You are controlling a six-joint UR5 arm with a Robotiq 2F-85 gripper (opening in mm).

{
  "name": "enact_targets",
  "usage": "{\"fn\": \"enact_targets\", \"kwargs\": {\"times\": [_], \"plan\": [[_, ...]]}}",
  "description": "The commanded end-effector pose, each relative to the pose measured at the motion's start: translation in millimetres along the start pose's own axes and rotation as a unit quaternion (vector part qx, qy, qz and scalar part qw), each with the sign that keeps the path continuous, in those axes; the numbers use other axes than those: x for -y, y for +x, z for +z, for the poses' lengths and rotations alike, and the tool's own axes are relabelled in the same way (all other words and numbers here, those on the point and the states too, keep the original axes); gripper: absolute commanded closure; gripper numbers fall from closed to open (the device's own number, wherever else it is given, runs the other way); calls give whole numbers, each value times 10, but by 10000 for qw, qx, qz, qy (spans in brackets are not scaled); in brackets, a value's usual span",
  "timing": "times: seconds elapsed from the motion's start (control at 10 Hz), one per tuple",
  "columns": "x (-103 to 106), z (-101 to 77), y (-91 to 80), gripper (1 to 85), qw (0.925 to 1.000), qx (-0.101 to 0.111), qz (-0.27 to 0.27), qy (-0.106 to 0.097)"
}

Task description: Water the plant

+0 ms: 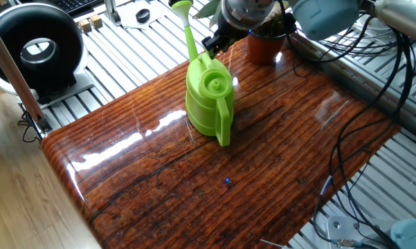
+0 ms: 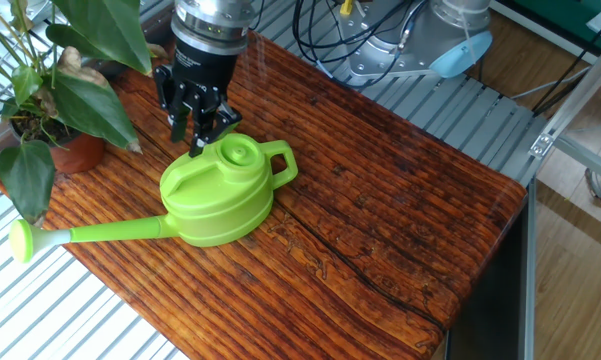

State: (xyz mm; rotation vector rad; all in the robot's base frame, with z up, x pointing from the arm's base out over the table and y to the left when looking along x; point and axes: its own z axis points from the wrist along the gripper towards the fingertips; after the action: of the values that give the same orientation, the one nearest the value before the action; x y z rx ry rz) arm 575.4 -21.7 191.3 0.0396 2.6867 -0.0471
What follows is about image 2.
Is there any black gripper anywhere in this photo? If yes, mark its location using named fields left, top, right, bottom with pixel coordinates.
left=153, top=38, right=243, bottom=159

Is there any green plastic watering can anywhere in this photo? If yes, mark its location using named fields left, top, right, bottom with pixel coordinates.
left=8, top=132, right=300, bottom=265

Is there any green leafy plant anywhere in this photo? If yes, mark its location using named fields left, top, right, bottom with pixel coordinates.
left=0, top=0, right=170, bottom=229

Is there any terracotta plant pot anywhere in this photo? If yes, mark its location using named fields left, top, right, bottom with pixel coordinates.
left=9, top=112, right=106, bottom=175

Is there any wood grain board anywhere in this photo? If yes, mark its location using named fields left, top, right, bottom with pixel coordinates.
left=0, top=7, right=529, bottom=360

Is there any silver robot mounting plate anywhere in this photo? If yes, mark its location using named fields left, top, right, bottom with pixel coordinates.
left=347, top=9, right=431, bottom=86

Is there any green board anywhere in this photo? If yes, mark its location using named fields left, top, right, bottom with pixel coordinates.
left=509, top=0, right=601, bottom=51

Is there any black cable with grey sleeve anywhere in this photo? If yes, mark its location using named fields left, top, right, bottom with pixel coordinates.
left=292, top=0, right=431, bottom=91

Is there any black floor cable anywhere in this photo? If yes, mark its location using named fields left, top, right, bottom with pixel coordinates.
left=532, top=9, right=601, bottom=117

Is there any aluminium profile frame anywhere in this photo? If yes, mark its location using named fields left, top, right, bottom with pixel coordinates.
left=522, top=29, right=601, bottom=360

